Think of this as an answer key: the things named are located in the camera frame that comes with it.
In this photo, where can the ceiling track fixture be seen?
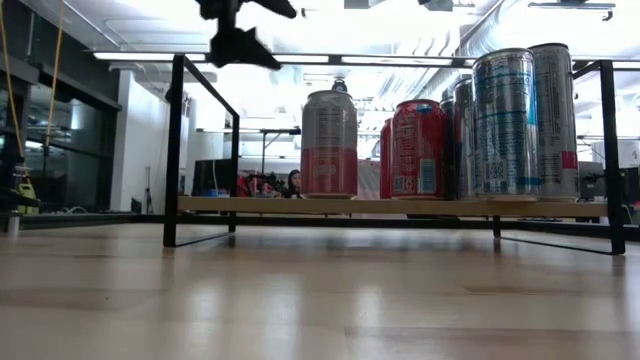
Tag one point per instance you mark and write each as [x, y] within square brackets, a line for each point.
[570, 6]

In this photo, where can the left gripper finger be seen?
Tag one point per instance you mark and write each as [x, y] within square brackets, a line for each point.
[272, 6]
[240, 50]

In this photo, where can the tall silver can black lid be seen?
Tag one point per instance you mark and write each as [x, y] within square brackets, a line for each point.
[557, 125]

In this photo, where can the beige cloth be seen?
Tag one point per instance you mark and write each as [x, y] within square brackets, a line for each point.
[369, 180]

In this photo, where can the black aluminium table frame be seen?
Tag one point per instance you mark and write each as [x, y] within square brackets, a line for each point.
[350, 222]

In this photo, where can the silver and red soda can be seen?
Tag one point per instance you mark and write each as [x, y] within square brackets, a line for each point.
[328, 150]

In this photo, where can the red background object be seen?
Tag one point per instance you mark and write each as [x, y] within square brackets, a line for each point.
[242, 186]

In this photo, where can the black frame background table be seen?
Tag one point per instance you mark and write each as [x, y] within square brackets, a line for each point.
[280, 131]

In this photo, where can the silver ventilation ducts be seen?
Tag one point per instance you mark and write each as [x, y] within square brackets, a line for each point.
[415, 80]

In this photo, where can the black ceiling spotlight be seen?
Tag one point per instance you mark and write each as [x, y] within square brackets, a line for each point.
[340, 85]

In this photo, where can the wooden shelf black metal frame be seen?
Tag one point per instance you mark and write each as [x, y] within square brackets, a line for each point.
[250, 206]

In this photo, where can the person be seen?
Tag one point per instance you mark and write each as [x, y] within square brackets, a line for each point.
[294, 184]

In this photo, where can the white post cap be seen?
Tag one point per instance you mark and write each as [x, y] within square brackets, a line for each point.
[13, 225]

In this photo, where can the yellow-green tool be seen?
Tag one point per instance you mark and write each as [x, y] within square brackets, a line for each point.
[28, 195]

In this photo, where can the black tripod stand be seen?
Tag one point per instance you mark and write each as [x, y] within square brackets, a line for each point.
[147, 190]

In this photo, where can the black monitor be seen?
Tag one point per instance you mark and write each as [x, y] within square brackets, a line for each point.
[591, 180]
[210, 175]

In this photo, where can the linear ceiling light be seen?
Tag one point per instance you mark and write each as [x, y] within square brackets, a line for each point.
[395, 59]

